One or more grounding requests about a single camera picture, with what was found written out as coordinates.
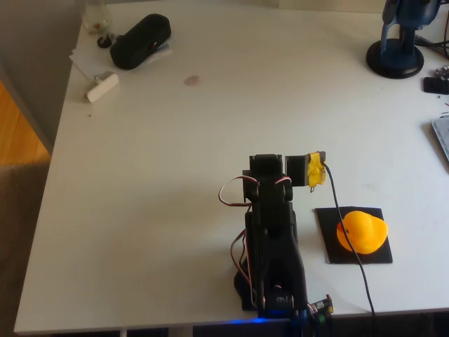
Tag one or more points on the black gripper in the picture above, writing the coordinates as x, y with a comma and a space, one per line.
265, 162

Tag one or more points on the yellow rubber duck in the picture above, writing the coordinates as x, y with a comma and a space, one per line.
368, 231

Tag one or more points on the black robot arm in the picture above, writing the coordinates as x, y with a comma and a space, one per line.
277, 224

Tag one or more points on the black square mat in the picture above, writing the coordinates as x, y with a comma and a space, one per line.
326, 238

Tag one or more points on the motor controller board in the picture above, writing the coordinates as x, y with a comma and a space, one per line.
321, 305

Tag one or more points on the blue microphone on round stand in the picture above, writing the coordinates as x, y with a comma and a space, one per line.
394, 59

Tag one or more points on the silver laptop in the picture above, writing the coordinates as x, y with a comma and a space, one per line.
442, 135

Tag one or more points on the blue table clamp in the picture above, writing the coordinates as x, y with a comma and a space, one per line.
301, 321

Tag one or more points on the black flat device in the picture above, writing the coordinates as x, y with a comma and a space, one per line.
436, 85

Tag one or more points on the small electronics board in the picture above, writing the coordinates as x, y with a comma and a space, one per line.
442, 71

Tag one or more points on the black zipped case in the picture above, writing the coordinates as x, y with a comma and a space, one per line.
140, 42

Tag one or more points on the white charger block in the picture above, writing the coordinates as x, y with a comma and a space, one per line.
103, 86

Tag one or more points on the small black round cap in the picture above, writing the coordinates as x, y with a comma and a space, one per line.
104, 42

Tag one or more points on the white paper sheets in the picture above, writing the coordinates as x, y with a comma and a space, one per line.
87, 59

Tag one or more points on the small glass jar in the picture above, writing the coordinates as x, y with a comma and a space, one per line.
96, 17

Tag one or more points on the camera wrapped in yellow tape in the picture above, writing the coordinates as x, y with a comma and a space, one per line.
315, 172

